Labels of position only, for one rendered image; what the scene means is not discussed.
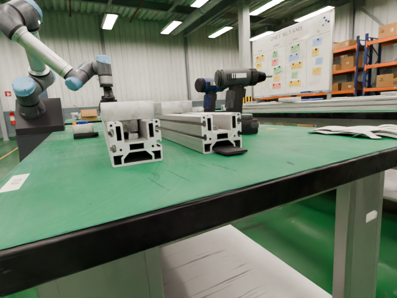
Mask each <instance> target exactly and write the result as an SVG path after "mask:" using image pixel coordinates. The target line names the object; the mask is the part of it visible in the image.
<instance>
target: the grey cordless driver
mask: <svg viewBox="0 0 397 298"><path fill-rule="evenodd" d="M267 77H272V75H269V76H267V75H266V73H265V72H260V71H257V69H248V68H242V69H221V70H217V71H216V72H215V75H214V82H215V85H216V86H217V87H218V88H220V87H221V88H229V90H227V91H226V97H225V103H224V107H225V108H226V112H240V113H241V119H237V122H241V128H242V132H237V134H238V135H246V134H257V133H258V128H259V122H258V120H257V119H253V115H252V114H242V106H243V98H245V95H246V89H245V88H244V87H247V86H255V85H256V84H257V83H260V82H263V81H265V80H266V78H267Z"/></svg>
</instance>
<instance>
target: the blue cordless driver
mask: <svg viewBox="0 0 397 298"><path fill-rule="evenodd" d="M194 87H195V89H196V91H197V92H201V93H206V94H205V95H204V100H203V108H204V112H215V107H216V100H217V94H216V93H217V92H222V91H224V90H225V89H227V88H221V87H220V88H218V87H217V86H216V85H215V82H214V78H198V79H197V80H196V81H195V84H194Z"/></svg>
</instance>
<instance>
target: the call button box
mask: <svg viewBox="0 0 397 298"><path fill-rule="evenodd" d="M72 130H73V134H74V135H73V137H74V140H78V139H84V138H94V137H95V136H99V133H98V132H94V127H93V123H85V124H76V125H72Z"/></svg>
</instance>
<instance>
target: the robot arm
mask: <svg viewBox="0 0 397 298"><path fill-rule="evenodd" d="M42 17H43V13H42V11H41V9H40V7H39V6H38V5H37V4H36V3H35V2H34V1H33V0H11V1H9V2H6V3H4V4H1V5H0V30H1V31H2V32H3V33H4V35H5V36H7V37H8V38H9V39H10V40H11V41H13V42H17V43H18V44H20V45H21V46H23V48H24V49H25V53H26V55H27V59H28V63H29V65H30V66H29V67H28V73H29V75H28V76H23V77H18V78H16V79H15V80H14V81H13V83H12V89H13V91H14V93H15V96H16V98H17V101H18V113H19V114H20V115H21V116H22V117H24V118H28V119H35V118H39V117H41V116H43V115H44V114H45V106H44V104H43V103H42V102H41V101H40V98H39V94H41V93H42V92H43V91H45V90H46V89H47V88H48V87H49V86H51V85H52V84H53V83H54V82H55V80H56V76H55V74H54V72H56V73H57V74H58V75H59V76H61V77H62V78H63V79H64V80H65V85H66V86H67V87H68V88H69V89H70V90H72V91H77V90H79V89H80V88H82V87H83V85H84V84H85V83H86V82H87V81H89V80H90V79H91V78H92V77H93V76H94V75H98V79H97V80H99V84H100V88H103V91H104V96H101V99H102V100H100V103H105V102H117V99H115V96H114V95H113V90H112V88H111V87H113V77H112V68H111V63H110V57H109V56H107V55H98V56H96V60H95V61H89V62H84V63H81V64H79V67H78V69H77V70H75V69H73V68H72V67H71V66H70V65H69V64H67V63H66V62H65V61H64V60H63V59H61V58H60V57H59V56H58V55H56V53H54V52H53V51H52V50H50V49H49V48H48V47H47V46H45V45H44V44H43V43H42V42H41V41H40V38H39V34H38V30H39V29H40V23H39V20H41V19H42ZM52 70H53V71H54V72H52ZM100 103H99V111H100V117H101V120H102V116H101V110H100Z"/></svg>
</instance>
